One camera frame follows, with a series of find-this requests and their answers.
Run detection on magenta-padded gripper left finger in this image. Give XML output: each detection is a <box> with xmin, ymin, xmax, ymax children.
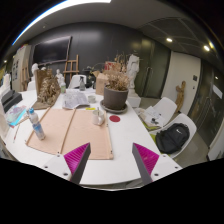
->
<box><xmin>42</xmin><ymin>142</ymin><xmax>92</xmax><ymax>185</ymax></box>

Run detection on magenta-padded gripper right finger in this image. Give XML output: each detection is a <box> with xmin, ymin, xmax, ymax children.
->
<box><xmin>131</xmin><ymin>142</ymin><xmax>183</xmax><ymax>186</ymax></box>

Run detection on blue-capped drink bottle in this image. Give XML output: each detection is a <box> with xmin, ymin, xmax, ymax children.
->
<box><xmin>27</xmin><ymin>108</ymin><xmax>46</xmax><ymax>141</ymax></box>

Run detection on black backpack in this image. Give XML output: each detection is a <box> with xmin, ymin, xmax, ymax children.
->
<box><xmin>155</xmin><ymin>122</ymin><xmax>191</xmax><ymax>155</ymax></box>

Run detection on stack of papers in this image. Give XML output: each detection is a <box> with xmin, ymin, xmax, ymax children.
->
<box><xmin>139</xmin><ymin>105</ymin><xmax>164</xmax><ymax>129</ymax></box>

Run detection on white mug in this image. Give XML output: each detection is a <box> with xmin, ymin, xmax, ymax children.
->
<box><xmin>91</xmin><ymin>107</ymin><xmax>106</xmax><ymax>127</ymax></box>

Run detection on flat round red coaster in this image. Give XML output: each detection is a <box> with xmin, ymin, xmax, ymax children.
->
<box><xmin>109</xmin><ymin>114</ymin><xmax>122</xmax><ymax>123</ymax></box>

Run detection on printed newspaper sheets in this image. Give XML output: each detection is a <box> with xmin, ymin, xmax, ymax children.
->
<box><xmin>62</xmin><ymin>89</ymin><xmax>90</xmax><ymax>110</ymax></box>

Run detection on wooden paintbrush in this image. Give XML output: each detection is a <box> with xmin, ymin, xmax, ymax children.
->
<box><xmin>12</xmin><ymin>123</ymin><xmax>22</xmax><ymax>144</ymax></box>

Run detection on dried plant in grey pot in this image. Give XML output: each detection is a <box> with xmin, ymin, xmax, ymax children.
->
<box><xmin>103</xmin><ymin>71</ymin><xmax>130</xmax><ymax>111</ymax></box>

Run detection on white green-label bottle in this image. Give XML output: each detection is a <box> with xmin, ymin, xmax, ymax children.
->
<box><xmin>59</xmin><ymin>77</ymin><xmax>67</xmax><ymax>95</ymax></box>

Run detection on wooden figure sculpture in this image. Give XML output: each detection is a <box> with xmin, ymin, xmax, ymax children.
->
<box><xmin>175</xmin><ymin>80</ymin><xmax>187</xmax><ymax>105</ymax></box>

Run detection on colourful art book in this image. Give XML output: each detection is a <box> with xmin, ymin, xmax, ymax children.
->
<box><xmin>4</xmin><ymin>104</ymin><xmax>28</xmax><ymax>129</ymax></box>

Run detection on clear spray bottle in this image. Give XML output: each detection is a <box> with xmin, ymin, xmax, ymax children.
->
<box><xmin>78</xmin><ymin>76</ymin><xmax>87</xmax><ymax>92</ymax></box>

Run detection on brown cardboard box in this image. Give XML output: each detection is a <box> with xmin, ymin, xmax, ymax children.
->
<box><xmin>95</xmin><ymin>70</ymin><xmax>110</xmax><ymax>97</ymax></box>

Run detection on white canvas panel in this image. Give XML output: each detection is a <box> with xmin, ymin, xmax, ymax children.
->
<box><xmin>0</xmin><ymin>99</ymin><xmax>11</xmax><ymax>141</ymax></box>

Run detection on small white plaster figure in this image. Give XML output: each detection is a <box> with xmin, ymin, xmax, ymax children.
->
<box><xmin>54</xmin><ymin>68</ymin><xmax>64</xmax><ymax>85</ymax></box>

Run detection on stacked black boxes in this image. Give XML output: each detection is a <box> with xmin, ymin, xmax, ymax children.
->
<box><xmin>0</xmin><ymin>89</ymin><xmax>24</xmax><ymax>114</ymax></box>

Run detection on white standing plaster statue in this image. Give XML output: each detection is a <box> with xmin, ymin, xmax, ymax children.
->
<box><xmin>126</xmin><ymin>54</ymin><xmax>141</xmax><ymax>90</ymax></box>

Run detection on wooden easel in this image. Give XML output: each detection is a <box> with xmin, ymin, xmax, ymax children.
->
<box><xmin>21</xmin><ymin>58</ymin><xmax>31</xmax><ymax>91</ymax></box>
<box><xmin>62</xmin><ymin>54</ymin><xmax>81</xmax><ymax>83</ymax></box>

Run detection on white plaster bust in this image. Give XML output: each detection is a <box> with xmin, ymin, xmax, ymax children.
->
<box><xmin>30</xmin><ymin>62</ymin><xmax>40</xmax><ymax>81</ymax></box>

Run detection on white cabinet with posters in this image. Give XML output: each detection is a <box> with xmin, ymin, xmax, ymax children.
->
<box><xmin>11</xmin><ymin>44</ymin><xmax>32</xmax><ymax>93</ymax></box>

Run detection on round ceiling spotlights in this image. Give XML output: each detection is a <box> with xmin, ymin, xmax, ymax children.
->
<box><xmin>165</xmin><ymin>36</ymin><xmax>213</xmax><ymax>53</ymax></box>

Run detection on long ceiling light strip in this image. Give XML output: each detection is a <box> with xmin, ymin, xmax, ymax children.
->
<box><xmin>11</xmin><ymin>0</ymin><xmax>113</xmax><ymax>46</ymax></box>

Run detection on white statue pedestal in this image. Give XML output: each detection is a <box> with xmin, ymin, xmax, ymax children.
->
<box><xmin>127</xmin><ymin>88</ymin><xmax>142</xmax><ymax>109</ymax></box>

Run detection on black wall screen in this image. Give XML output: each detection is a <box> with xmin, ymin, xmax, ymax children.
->
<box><xmin>31</xmin><ymin>35</ymin><xmax>73</xmax><ymax>67</ymax></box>

